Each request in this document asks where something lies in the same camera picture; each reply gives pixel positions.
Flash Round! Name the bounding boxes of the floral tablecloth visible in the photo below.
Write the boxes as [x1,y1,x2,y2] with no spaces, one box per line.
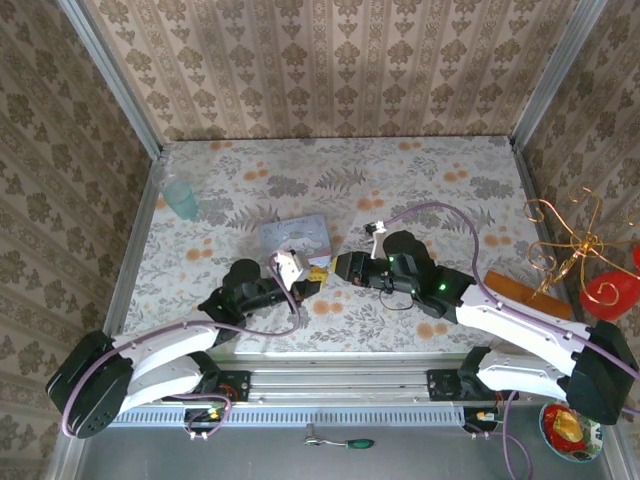
[118,136,577,357]

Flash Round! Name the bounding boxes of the teal plastic cup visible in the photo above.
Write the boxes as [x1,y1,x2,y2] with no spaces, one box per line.
[160,172,200,222]

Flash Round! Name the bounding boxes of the orange wooden block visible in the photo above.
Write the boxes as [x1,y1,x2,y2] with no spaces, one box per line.
[483,269,573,319]

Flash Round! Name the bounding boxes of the black power connector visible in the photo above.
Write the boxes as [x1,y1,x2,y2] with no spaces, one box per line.
[183,407,225,434]
[462,407,505,434]

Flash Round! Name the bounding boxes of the red balloon ornament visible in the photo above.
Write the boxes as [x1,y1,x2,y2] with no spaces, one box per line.
[579,244,640,322]

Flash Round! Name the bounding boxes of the red packet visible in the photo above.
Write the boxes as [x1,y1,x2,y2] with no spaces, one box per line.
[543,404,569,444]

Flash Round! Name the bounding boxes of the yellow packet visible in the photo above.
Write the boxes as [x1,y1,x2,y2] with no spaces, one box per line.
[557,410,587,444]

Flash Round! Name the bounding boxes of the patterned ceramic bowl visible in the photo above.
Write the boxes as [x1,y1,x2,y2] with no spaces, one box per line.
[538,397,605,464]

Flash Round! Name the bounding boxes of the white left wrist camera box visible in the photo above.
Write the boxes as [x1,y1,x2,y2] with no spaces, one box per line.
[269,249,312,289]

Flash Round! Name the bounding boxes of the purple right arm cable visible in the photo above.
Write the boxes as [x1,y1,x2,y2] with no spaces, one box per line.
[382,201,640,480]

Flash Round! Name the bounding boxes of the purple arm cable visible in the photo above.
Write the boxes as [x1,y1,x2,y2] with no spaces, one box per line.
[382,201,640,480]
[60,252,304,442]

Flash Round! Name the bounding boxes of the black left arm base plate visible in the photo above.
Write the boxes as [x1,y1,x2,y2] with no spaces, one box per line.
[169,368,251,404]

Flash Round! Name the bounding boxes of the aluminium frame rail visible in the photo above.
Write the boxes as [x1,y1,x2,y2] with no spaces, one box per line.
[112,352,551,407]

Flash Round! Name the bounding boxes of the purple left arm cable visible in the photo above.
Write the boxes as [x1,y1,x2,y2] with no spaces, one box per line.
[60,252,304,442]

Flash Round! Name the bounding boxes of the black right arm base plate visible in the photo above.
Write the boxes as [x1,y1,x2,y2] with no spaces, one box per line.
[426,368,520,402]

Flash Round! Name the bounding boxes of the aluminium side rail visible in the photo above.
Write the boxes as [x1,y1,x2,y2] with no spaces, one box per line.
[508,139,581,321]
[99,149,169,337]

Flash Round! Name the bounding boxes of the grey slotted cable duct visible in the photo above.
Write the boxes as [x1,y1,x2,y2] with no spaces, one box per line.
[112,405,465,428]

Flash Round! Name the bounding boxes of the green handled screwdriver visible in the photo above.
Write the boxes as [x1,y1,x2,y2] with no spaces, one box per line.
[303,423,375,450]

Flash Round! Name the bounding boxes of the gold wire ornament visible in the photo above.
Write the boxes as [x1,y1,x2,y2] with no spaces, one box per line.
[522,186,640,306]

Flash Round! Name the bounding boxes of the aluminium frame post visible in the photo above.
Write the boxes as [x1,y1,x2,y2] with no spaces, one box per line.
[508,0,609,151]
[57,0,165,160]

